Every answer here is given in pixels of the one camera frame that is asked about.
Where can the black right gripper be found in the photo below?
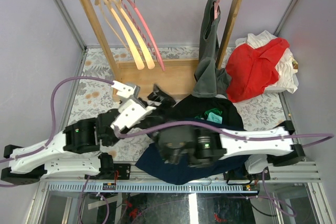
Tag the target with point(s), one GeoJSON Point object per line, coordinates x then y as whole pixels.
{"type": "Point", "coordinates": [166, 109]}

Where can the navy blue t-shirt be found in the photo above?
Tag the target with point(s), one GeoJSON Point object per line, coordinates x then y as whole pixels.
{"type": "Point", "coordinates": [152, 163]}

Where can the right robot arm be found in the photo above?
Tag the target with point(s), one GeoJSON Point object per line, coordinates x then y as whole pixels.
{"type": "Point", "coordinates": [179, 134]}

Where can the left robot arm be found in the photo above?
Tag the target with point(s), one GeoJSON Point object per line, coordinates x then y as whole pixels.
{"type": "Point", "coordinates": [73, 152]}

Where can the black t-shirt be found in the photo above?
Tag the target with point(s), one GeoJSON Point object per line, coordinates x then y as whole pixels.
{"type": "Point", "coordinates": [191, 106]}

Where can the grey t-shirt on hanger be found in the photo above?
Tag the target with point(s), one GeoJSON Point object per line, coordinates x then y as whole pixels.
{"type": "Point", "coordinates": [210, 81]}

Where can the teal t-shirt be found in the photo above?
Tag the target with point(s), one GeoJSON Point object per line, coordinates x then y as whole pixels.
{"type": "Point", "coordinates": [212, 117]}

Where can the pink twisted-bar hanger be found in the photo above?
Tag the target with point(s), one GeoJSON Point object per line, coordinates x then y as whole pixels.
{"type": "Point", "coordinates": [147, 36]}

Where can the red t-shirt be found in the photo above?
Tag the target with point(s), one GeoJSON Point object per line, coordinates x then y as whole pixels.
{"type": "Point", "coordinates": [253, 69]}

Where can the wooden clothes rack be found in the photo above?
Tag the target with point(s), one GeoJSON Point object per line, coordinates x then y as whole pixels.
{"type": "Point", "coordinates": [177, 78]}

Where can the floral table mat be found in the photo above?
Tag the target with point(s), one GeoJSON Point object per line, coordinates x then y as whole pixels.
{"type": "Point", "coordinates": [92, 98]}

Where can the green garment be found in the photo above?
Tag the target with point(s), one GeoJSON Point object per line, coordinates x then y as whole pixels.
{"type": "Point", "coordinates": [214, 110]}

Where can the white garment pile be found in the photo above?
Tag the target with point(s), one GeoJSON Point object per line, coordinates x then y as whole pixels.
{"type": "Point", "coordinates": [287, 67]}

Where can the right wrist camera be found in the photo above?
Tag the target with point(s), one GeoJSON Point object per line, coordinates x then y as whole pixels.
{"type": "Point", "coordinates": [131, 111]}

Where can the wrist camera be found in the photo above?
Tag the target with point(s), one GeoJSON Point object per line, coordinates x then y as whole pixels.
{"type": "Point", "coordinates": [131, 111]}
{"type": "Point", "coordinates": [121, 91]}

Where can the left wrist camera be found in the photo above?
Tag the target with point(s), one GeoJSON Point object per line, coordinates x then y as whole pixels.
{"type": "Point", "coordinates": [121, 91]}

